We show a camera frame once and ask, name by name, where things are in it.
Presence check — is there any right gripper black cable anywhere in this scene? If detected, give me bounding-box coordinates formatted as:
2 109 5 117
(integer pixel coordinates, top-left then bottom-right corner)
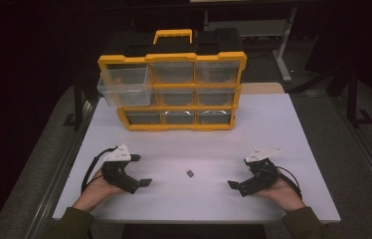
276 164 303 201

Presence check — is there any beige board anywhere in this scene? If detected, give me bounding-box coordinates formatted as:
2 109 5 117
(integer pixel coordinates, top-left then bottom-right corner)
240 82 286 95

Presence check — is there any yellow black drawer organizer cabinet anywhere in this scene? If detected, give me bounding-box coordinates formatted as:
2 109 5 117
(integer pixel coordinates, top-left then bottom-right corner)
96 28 249 132

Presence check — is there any person's left hand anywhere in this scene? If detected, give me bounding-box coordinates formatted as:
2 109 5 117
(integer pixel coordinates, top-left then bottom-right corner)
80 168 126 212

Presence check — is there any grid of clear cabinet drawers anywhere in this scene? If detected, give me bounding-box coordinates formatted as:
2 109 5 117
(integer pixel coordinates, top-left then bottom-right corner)
124 61 241 126

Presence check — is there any black metal stand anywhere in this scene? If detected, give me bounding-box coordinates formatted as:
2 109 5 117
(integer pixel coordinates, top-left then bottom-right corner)
345 64 372 129
62 74 88 131

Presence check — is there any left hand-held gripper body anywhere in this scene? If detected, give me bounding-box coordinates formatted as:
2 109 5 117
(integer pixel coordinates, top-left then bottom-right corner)
100 142 141 195

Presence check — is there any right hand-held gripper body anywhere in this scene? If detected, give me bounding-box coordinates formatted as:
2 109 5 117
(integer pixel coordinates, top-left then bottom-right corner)
239 146 283 198

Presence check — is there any person's right hand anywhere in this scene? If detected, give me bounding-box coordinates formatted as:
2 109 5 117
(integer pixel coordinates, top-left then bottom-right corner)
256 178 305 213

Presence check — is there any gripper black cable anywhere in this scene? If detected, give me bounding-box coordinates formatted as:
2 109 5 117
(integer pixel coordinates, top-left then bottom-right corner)
80 147 118 195
276 164 303 201

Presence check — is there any white desk with metal leg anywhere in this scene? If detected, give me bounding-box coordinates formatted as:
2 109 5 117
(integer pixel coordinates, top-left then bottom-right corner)
203 5 298 83

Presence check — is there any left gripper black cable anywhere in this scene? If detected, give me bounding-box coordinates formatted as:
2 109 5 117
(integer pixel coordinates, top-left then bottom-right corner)
80 147 118 195

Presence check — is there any single clear plastic drawer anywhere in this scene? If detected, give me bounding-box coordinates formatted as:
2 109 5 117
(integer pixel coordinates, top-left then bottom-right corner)
96 64 154 108

